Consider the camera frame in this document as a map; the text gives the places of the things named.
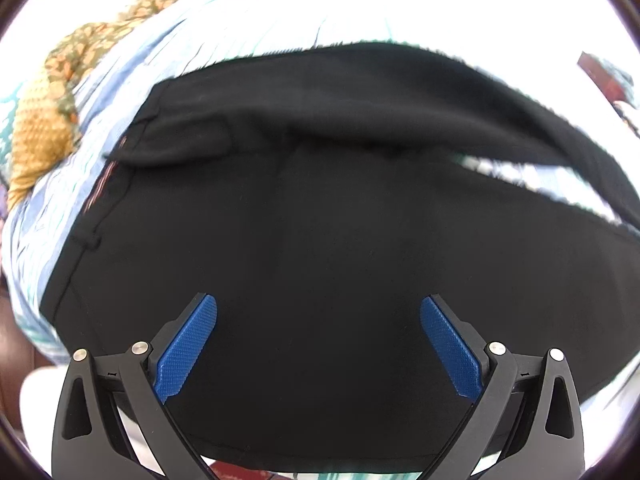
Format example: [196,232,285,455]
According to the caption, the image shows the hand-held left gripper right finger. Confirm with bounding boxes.
[420,294,585,480]

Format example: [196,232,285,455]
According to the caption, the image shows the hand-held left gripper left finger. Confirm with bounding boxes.
[51,292,218,480]

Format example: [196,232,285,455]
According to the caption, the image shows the black pants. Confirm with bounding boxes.
[39,42,640,473]

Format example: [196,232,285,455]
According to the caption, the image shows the patterned floor rug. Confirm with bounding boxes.
[210,462,301,480]

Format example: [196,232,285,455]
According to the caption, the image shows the white round object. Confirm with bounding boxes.
[20,367,66,461]

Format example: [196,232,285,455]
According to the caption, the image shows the teal patterned pillow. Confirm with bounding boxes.
[0,100,21,186]

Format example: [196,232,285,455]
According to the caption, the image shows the pile of folded clothes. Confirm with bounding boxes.
[600,57,640,136]

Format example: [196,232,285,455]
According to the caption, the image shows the brown wooden cabinet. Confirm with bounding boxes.
[577,52,631,106]

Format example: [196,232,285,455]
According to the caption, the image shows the orange floral cloth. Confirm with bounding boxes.
[7,0,246,208]

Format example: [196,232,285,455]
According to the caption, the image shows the striped bed sheet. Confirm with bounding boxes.
[0,0,640,480]

